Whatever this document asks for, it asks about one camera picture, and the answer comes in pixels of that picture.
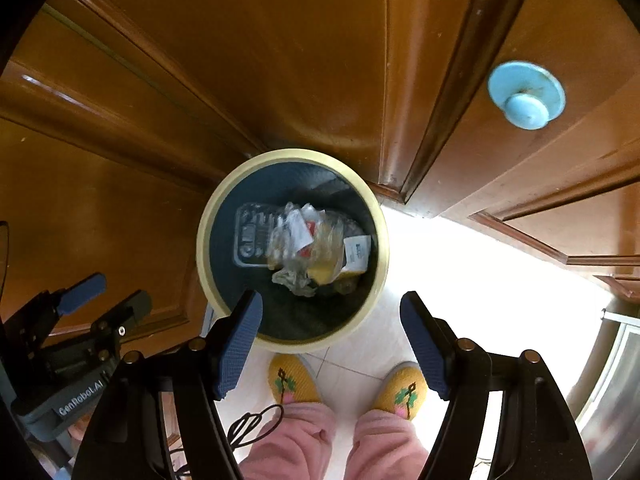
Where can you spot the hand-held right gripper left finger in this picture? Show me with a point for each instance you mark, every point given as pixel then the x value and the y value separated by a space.
pixel 237 350

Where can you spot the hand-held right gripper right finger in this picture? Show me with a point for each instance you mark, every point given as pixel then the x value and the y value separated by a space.
pixel 422 350

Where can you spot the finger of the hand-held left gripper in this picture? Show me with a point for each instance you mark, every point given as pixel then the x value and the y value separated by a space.
pixel 127 312
pixel 82 292

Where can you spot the round cream-rimmed trash bin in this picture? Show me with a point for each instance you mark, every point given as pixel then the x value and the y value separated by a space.
pixel 300 325

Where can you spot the clear plastic tray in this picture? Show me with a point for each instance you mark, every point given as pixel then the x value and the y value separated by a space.
pixel 250 240

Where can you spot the yellow and white paper box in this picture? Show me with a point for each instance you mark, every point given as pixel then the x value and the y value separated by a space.
pixel 357 252

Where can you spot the clear plastic bag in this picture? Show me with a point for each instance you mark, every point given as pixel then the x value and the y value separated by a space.
pixel 327 232

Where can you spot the yellow embroidered slipper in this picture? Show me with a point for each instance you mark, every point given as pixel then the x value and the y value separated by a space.
pixel 402 395
pixel 292 380

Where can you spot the pink pants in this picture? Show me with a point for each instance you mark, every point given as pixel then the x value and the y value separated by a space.
pixel 300 440

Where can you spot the stainless steel appliance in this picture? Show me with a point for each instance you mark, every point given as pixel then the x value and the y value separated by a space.
pixel 615 410

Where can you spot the brown wooden cabinet door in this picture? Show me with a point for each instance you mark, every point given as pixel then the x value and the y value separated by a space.
pixel 550 185
pixel 200 60

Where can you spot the light blue round knob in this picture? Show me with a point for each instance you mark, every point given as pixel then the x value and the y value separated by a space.
pixel 525 95

